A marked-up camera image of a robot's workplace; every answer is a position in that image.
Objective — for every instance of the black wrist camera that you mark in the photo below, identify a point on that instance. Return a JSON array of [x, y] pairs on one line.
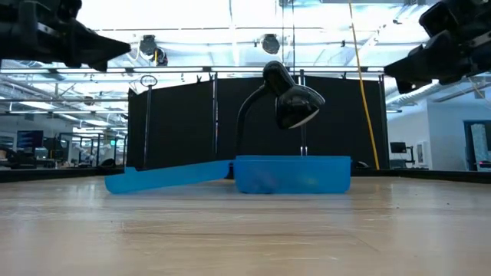
[[71, 7], [437, 17]]

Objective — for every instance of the blue plastic supply box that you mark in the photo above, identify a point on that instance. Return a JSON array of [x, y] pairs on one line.
[[291, 176]]

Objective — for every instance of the black ceiling spotlight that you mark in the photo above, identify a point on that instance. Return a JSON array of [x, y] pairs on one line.
[[147, 44], [271, 43]]

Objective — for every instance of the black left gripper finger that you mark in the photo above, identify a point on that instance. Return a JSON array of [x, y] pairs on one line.
[[96, 46], [101, 65]]

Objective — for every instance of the background workstation frame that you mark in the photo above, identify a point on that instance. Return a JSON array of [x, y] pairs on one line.
[[92, 151]]

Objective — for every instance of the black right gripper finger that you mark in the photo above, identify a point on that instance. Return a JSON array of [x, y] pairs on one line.
[[408, 85], [426, 61]]

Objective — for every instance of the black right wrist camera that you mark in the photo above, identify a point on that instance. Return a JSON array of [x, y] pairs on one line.
[[437, 17]]

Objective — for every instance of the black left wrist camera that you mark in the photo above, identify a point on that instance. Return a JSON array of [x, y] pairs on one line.
[[71, 7]]

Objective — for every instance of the small monitor on stand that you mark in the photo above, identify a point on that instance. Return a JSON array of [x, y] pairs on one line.
[[398, 147]]

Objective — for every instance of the dark computer monitor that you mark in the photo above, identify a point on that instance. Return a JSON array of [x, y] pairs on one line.
[[30, 138]]

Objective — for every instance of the blue door frame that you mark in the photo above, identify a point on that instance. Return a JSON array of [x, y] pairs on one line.
[[467, 145]]

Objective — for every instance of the black partition panel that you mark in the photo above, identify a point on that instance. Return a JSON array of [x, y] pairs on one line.
[[172, 126]]

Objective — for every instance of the black desk lamp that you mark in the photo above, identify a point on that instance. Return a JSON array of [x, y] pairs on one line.
[[299, 103]]

